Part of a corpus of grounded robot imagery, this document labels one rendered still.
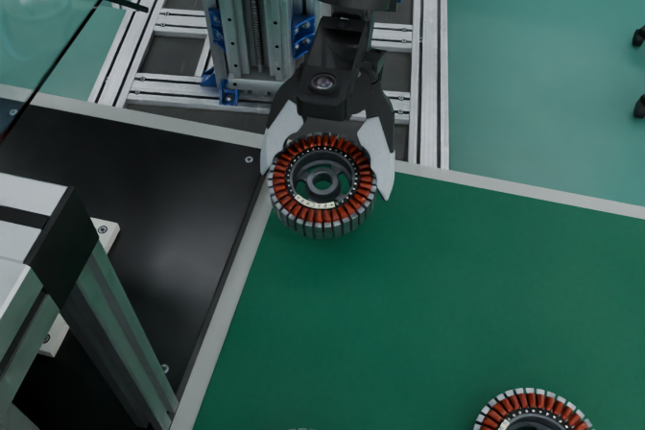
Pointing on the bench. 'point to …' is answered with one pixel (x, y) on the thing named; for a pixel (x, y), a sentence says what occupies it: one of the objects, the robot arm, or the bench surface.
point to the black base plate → (137, 244)
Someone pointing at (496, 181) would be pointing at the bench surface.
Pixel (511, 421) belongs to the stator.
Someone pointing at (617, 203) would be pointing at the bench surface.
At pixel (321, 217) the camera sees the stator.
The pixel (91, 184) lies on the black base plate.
